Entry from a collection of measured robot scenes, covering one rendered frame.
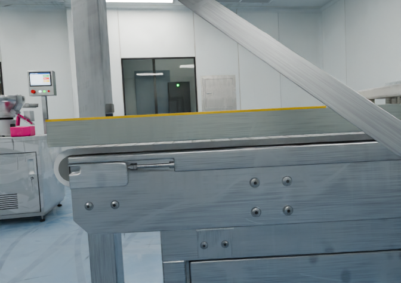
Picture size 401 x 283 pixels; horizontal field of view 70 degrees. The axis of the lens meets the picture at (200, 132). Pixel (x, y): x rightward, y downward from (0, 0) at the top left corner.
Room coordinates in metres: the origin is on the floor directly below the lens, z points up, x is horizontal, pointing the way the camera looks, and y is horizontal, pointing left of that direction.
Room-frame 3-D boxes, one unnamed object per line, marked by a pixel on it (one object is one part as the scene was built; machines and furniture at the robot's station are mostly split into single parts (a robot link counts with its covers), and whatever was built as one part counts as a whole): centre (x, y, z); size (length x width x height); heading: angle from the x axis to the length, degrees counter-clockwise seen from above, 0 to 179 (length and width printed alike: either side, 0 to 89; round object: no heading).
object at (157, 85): (5.40, 0.71, 1.43); 1.38 x 0.01 x 1.16; 98
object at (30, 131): (2.49, 1.55, 0.80); 0.16 x 0.12 x 0.09; 98
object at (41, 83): (2.84, 1.54, 1.07); 0.23 x 0.10 x 0.62; 98
